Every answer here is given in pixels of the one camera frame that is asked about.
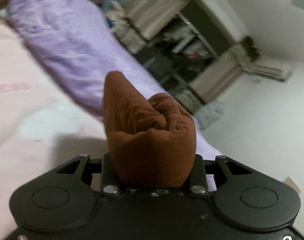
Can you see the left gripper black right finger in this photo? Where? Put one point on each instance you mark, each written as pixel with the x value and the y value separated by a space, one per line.
pixel 242 196

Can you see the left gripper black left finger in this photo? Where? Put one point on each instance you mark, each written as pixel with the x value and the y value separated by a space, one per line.
pixel 61 199

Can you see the rust brown garment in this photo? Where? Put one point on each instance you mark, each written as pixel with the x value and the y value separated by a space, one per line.
pixel 152 141

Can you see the open wardrobe with hanging clothes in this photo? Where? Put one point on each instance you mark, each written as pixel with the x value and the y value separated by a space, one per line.
pixel 192 40

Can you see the blue and cream clothes pile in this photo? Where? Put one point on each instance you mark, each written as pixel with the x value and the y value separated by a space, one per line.
pixel 114 11

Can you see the pink princess blanket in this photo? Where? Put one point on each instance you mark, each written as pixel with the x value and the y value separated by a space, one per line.
pixel 40 127

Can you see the pale blue plastic bag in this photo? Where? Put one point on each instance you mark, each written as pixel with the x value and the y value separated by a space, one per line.
pixel 209 114

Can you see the beige striped right curtain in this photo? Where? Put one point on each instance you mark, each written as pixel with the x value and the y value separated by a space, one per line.
pixel 221 74

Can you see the beige striped curtain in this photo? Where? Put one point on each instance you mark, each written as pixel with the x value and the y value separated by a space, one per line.
pixel 221 74
pixel 139 21

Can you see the lavender purple duvet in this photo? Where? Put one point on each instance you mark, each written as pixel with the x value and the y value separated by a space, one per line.
pixel 72 41

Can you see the beige striped left curtain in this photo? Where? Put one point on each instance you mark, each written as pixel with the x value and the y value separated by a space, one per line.
pixel 139 21

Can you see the white wall air conditioner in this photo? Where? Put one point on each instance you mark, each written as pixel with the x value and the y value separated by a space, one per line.
pixel 273 69

